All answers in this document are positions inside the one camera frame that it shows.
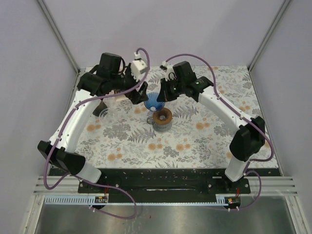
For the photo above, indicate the round wooden dripper base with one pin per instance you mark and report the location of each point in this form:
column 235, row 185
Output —
column 163, row 116

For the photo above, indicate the blue ribbed cone dripper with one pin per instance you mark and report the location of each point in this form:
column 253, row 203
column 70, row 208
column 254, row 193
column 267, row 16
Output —
column 152, row 104

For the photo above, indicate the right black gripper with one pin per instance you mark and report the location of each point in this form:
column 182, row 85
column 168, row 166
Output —
column 164, row 95

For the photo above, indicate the clear plastic cup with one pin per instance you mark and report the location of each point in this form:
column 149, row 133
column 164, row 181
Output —
column 107, row 116

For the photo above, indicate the left aluminium frame post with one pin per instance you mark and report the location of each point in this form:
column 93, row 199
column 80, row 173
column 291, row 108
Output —
column 57, row 33

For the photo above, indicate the right aluminium frame post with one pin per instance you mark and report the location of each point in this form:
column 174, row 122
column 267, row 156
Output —
column 269, row 34

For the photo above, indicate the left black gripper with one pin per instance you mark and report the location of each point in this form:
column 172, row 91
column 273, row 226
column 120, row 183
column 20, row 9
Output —
column 137, row 97

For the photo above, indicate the grey glass coffee server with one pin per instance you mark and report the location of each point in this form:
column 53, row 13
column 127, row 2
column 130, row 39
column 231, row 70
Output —
column 158, row 127

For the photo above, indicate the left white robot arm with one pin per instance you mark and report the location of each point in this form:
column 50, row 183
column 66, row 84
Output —
column 110, row 78

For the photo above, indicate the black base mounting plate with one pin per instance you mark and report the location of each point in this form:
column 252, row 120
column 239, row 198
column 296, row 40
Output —
column 166, row 185

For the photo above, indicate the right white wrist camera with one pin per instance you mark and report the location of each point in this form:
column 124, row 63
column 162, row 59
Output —
column 169, row 71

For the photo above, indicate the coffee filter paper box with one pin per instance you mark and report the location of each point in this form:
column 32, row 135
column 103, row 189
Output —
column 119, row 97

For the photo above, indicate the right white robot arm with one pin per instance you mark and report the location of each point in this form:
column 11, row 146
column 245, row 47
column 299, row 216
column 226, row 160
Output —
column 247, row 140

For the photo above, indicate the aluminium frame post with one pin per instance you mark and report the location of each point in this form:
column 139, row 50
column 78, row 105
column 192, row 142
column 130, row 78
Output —
column 57, row 33
column 269, row 34

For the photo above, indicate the white slotted cable duct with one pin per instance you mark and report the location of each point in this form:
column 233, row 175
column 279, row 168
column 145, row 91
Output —
column 76, row 200

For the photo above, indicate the brown bottle red cap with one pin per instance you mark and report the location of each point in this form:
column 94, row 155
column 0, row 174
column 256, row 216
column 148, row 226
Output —
column 102, row 106

